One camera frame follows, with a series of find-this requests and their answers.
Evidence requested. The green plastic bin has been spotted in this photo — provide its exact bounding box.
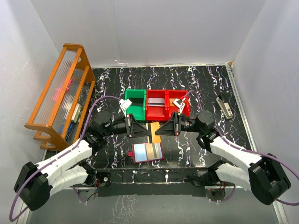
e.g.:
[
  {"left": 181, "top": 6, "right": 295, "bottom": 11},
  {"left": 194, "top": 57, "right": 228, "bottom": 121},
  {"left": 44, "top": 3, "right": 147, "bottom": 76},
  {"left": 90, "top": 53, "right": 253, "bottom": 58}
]
[{"left": 125, "top": 89, "right": 146, "bottom": 121}]

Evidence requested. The orange card in bin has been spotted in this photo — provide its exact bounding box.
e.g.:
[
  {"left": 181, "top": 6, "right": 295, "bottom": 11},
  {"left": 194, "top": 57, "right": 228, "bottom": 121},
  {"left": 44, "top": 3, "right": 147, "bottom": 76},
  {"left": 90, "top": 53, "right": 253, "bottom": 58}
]
[{"left": 169, "top": 98, "right": 177, "bottom": 107}]

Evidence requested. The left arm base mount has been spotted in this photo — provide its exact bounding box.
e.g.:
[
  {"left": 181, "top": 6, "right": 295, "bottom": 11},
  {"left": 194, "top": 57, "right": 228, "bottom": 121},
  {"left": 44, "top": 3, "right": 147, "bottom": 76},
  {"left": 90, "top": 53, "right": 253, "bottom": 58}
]
[{"left": 71, "top": 172, "right": 111, "bottom": 205}]

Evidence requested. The red bin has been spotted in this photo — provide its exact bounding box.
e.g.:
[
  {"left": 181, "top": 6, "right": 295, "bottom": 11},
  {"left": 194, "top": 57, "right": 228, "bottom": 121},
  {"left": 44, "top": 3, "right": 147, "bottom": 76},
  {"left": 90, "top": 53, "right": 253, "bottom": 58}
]
[
  {"left": 166, "top": 90, "right": 190, "bottom": 118},
  {"left": 145, "top": 90, "right": 167, "bottom": 122}
]

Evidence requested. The grey striped card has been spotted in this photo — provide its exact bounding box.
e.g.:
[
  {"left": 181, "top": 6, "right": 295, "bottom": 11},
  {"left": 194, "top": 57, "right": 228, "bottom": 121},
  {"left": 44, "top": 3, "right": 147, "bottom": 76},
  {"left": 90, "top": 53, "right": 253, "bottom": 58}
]
[{"left": 148, "top": 98, "right": 165, "bottom": 107}]

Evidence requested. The red leather card holder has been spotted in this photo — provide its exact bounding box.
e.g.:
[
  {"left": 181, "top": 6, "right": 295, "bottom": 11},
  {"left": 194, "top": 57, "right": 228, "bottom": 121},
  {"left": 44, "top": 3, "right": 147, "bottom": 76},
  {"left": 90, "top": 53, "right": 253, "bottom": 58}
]
[{"left": 127, "top": 143, "right": 164, "bottom": 164}]

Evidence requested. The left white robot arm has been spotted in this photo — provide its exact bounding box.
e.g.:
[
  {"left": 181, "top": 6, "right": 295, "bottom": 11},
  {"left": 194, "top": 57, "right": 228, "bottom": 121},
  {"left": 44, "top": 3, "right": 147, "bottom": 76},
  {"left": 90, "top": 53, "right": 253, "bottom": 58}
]
[{"left": 13, "top": 99, "right": 150, "bottom": 211}]

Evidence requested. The red bin right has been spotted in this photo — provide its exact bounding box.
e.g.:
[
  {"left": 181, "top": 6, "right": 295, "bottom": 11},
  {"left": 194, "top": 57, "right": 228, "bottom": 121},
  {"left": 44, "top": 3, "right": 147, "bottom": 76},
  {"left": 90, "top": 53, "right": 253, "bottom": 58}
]
[{"left": 166, "top": 90, "right": 190, "bottom": 118}]

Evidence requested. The red bin left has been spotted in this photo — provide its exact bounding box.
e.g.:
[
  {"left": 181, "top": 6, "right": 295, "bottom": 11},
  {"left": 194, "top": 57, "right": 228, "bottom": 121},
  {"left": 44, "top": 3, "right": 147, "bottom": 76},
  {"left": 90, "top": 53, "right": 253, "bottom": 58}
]
[{"left": 145, "top": 90, "right": 167, "bottom": 122}]

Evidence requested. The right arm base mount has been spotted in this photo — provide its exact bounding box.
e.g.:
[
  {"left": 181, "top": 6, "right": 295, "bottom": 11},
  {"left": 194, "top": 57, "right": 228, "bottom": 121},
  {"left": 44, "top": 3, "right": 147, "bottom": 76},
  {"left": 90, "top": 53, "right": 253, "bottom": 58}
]
[{"left": 186, "top": 171, "right": 236, "bottom": 203}]

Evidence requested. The black grey stapler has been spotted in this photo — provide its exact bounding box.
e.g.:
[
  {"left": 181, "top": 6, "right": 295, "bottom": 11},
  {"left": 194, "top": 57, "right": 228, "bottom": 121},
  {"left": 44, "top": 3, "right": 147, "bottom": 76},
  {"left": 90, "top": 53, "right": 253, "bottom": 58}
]
[{"left": 216, "top": 94, "right": 233, "bottom": 119}]

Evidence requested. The orange wooden rack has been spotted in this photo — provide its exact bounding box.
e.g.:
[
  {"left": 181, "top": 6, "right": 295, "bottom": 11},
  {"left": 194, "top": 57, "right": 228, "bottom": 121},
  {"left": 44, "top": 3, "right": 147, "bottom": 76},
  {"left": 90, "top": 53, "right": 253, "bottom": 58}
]
[{"left": 25, "top": 43, "right": 96, "bottom": 151}]

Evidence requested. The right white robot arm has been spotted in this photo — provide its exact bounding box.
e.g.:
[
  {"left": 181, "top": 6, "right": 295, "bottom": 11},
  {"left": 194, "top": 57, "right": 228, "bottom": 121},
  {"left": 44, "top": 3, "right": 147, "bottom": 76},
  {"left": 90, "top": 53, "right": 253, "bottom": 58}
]
[{"left": 155, "top": 97, "right": 291, "bottom": 205}]

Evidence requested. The beige box in rack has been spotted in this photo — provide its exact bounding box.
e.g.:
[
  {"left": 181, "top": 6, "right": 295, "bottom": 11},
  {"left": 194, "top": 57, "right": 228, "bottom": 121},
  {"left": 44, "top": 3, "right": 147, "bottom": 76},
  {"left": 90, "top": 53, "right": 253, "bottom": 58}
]
[{"left": 71, "top": 103, "right": 82, "bottom": 123}]

